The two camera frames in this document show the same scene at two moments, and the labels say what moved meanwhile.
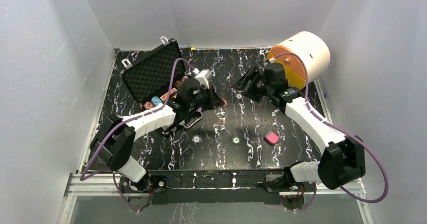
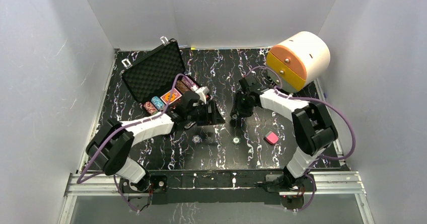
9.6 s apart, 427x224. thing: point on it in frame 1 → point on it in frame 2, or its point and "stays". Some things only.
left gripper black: x=207 y=93 → x=209 y=112
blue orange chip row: x=156 y=100 stays
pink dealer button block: x=272 y=137 stays
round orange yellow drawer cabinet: x=305 y=56 stays
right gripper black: x=252 y=74 → x=237 y=107
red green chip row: x=148 y=105 stays
